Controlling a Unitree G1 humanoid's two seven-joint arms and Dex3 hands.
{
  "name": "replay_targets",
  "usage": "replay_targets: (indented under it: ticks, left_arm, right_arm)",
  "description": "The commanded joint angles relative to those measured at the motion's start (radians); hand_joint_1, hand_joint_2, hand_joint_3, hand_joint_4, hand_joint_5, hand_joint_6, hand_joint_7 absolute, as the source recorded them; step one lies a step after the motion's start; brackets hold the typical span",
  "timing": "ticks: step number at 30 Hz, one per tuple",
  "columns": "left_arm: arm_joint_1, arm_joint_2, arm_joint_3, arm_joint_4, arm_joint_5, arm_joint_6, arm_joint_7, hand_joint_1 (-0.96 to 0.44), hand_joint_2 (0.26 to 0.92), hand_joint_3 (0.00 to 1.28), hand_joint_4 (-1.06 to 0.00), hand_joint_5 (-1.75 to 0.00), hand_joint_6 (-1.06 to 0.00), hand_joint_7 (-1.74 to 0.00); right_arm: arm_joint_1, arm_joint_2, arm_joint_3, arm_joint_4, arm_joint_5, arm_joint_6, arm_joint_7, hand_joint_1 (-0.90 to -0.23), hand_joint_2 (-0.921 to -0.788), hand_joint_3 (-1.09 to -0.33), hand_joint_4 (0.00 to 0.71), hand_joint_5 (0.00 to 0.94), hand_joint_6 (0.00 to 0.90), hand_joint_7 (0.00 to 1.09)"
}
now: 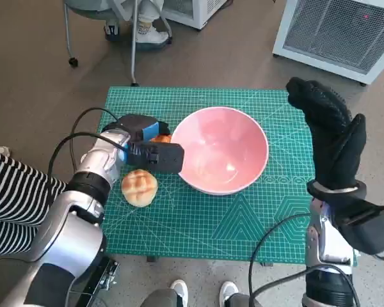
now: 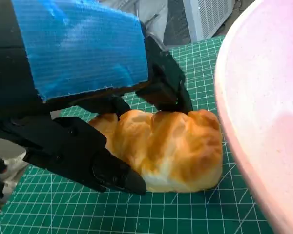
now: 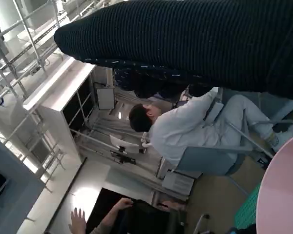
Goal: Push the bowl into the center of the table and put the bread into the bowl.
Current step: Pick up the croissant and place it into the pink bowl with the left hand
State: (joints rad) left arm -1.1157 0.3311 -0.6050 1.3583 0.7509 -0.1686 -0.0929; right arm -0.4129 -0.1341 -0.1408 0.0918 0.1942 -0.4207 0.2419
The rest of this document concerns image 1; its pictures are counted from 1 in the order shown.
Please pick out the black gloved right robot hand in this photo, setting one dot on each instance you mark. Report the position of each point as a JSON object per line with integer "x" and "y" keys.
{"x": 332, "y": 150}

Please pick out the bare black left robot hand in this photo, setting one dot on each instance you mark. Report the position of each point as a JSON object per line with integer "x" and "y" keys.
{"x": 137, "y": 126}

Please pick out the oblong toy bread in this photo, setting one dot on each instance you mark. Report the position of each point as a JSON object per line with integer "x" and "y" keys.
{"x": 161, "y": 138}

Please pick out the round scored toy bread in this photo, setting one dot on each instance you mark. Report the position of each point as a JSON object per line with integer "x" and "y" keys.
{"x": 139, "y": 188}

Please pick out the pink bowl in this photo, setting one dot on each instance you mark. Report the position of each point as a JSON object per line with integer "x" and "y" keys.
{"x": 224, "y": 144}

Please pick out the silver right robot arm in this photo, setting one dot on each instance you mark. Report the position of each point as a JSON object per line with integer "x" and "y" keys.
{"x": 326, "y": 243}

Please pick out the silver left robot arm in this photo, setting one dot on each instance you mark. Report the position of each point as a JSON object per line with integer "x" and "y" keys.
{"x": 67, "y": 230}

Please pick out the silver metal leg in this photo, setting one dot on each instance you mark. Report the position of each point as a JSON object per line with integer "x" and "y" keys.
{"x": 133, "y": 48}

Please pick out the person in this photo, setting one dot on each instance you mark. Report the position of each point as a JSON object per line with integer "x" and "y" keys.
{"x": 179, "y": 291}
{"x": 12, "y": 192}
{"x": 147, "y": 35}

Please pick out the green cutting mat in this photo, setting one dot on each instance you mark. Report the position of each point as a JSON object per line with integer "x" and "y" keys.
{"x": 185, "y": 224}

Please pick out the large white mesh cabinet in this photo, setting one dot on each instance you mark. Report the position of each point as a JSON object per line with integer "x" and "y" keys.
{"x": 339, "y": 32}

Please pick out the small white cabinet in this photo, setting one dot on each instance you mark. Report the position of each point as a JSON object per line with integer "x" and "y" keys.
{"x": 198, "y": 16}

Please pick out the black case with metal latch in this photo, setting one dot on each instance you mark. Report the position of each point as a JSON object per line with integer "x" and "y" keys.
{"x": 96, "y": 288}

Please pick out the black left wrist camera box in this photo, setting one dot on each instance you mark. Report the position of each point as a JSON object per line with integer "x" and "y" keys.
{"x": 160, "y": 158}

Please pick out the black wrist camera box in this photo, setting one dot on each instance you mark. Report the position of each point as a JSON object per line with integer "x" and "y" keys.
{"x": 368, "y": 224}
{"x": 160, "y": 158}

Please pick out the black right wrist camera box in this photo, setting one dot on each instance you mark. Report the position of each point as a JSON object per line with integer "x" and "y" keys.
{"x": 368, "y": 224}

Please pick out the small black table bracket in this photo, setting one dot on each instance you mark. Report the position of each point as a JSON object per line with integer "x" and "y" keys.
{"x": 151, "y": 259}

